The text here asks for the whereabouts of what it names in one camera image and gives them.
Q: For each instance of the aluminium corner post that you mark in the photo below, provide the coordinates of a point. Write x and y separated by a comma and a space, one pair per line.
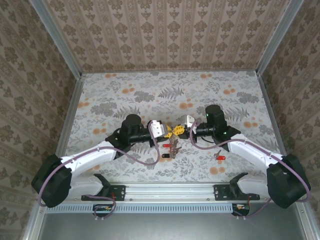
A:
58, 40
278, 37

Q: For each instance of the aluminium front mounting rail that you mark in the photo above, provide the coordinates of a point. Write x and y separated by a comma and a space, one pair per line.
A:
170, 192

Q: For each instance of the grey metal front panel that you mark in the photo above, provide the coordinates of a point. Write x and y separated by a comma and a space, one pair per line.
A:
170, 227

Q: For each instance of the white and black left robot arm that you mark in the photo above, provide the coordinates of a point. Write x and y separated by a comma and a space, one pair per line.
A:
87, 156

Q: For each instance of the aluminium right side rail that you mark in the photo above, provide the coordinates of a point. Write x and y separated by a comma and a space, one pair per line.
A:
270, 112

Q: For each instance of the black key tag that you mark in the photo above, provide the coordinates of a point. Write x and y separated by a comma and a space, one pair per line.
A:
165, 156

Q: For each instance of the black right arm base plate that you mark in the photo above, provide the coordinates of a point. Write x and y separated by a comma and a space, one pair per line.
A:
220, 192

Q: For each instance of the aluminium left corner post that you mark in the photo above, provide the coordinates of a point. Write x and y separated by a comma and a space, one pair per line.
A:
58, 40

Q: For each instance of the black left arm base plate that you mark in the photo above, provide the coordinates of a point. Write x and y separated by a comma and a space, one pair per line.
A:
120, 192

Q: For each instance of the aluminium right corner post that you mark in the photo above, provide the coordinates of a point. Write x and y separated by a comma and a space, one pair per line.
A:
278, 37

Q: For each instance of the large metal keyring with rings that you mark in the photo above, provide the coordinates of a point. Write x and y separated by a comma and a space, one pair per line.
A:
173, 148

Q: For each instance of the aluminium front frame bar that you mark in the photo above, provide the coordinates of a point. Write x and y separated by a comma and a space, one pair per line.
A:
311, 227
32, 222

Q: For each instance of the aluminium back edge rail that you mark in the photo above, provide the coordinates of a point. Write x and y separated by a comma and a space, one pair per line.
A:
170, 71

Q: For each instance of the silver key with red tag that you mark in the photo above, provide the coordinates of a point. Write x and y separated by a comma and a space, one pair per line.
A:
221, 157

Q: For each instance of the red key tag white label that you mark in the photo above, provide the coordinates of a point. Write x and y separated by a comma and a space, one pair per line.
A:
166, 145

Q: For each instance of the aluminium left side rail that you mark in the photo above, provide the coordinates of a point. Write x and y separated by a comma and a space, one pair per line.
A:
71, 112

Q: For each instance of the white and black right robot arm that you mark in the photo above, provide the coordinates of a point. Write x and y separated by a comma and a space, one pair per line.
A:
250, 150

